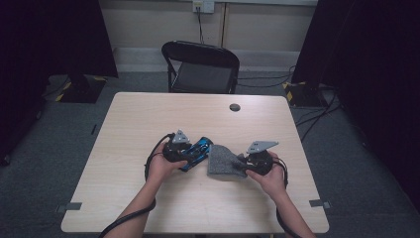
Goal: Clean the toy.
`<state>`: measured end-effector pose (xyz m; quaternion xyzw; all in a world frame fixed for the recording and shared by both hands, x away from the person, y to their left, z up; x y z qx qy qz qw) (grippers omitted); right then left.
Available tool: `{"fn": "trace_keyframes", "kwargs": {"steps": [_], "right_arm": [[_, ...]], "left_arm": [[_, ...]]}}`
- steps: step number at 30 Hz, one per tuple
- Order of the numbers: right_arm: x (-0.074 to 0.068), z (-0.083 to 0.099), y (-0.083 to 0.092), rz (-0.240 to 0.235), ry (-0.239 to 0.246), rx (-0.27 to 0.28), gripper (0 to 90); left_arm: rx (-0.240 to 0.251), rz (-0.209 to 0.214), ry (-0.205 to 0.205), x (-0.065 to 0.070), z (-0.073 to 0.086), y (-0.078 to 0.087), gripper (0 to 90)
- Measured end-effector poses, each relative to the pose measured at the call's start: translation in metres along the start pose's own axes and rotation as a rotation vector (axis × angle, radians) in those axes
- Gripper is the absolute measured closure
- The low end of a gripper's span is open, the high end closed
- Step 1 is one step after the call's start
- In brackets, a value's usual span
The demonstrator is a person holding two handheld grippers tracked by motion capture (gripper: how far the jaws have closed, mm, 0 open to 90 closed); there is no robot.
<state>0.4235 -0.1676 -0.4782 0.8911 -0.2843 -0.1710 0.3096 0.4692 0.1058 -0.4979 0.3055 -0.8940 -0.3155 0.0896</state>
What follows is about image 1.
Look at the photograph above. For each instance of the black stand base striped tape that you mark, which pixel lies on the black stand base striped tape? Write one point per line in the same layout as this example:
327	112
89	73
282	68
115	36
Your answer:
303	94
82	92

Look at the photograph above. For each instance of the thin wall conduit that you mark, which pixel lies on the thin wall conduit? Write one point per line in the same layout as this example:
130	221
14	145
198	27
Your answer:
224	23

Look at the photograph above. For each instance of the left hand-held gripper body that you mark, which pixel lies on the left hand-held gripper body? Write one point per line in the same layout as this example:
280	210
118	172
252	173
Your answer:
175	152

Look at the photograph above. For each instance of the white wall socket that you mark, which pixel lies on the white wall socket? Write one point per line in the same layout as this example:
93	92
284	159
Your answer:
203	6

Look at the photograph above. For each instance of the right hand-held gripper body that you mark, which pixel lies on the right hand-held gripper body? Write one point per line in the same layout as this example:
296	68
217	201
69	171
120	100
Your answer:
261	163

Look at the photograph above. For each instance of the blue toy sports car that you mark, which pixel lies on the blue toy sports car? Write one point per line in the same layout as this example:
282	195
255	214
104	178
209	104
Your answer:
198	150

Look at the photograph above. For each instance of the black curtain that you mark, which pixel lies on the black curtain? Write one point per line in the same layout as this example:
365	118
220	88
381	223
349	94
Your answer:
49	33
379	66

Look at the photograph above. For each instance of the grey cloth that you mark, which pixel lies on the grey cloth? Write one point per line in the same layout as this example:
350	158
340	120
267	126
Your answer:
221	162

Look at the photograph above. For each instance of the black folding chair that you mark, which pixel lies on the black folding chair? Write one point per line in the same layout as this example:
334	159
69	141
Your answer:
201	53

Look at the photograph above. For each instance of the small black floor object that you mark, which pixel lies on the small black floor object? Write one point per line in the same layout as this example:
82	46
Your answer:
94	129

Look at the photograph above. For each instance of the person's left hand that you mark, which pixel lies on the person's left hand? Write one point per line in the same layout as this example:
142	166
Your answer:
160	170

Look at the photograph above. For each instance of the grey tape strip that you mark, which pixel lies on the grey tape strip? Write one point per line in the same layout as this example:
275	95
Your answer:
69	207
318	203

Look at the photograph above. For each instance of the person's right hand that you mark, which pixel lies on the person's right hand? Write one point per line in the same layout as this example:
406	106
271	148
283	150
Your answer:
274	181

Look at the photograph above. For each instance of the round grey table grommet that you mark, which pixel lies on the round grey table grommet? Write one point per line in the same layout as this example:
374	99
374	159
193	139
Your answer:
234	107

